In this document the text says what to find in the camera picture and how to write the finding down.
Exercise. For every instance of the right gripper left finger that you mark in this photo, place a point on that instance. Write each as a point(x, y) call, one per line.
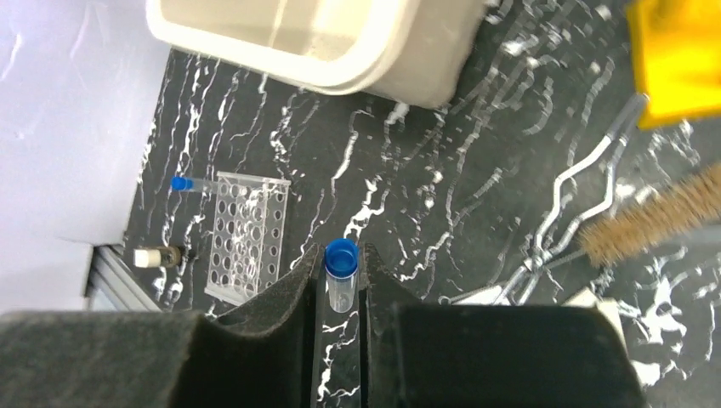
point(256, 355)

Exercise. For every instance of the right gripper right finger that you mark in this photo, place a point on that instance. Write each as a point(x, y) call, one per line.
point(430, 355)

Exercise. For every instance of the blue capped test tube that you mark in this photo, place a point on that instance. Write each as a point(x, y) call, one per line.
point(341, 260)

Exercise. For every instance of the white plastic packet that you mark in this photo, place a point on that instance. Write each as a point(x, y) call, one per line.
point(489, 295)

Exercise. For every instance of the clear acrylic tube rack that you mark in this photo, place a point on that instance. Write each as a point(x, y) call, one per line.
point(248, 230)

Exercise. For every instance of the metal crucible tongs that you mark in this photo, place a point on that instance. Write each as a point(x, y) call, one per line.
point(557, 229)

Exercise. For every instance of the white plastic bin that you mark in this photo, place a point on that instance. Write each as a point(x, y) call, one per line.
point(408, 51)

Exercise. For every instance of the bristle test tube brush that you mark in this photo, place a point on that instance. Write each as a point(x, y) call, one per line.
point(688, 212)

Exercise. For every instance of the yellow test tube rack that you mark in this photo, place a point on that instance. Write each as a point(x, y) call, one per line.
point(675, 53)

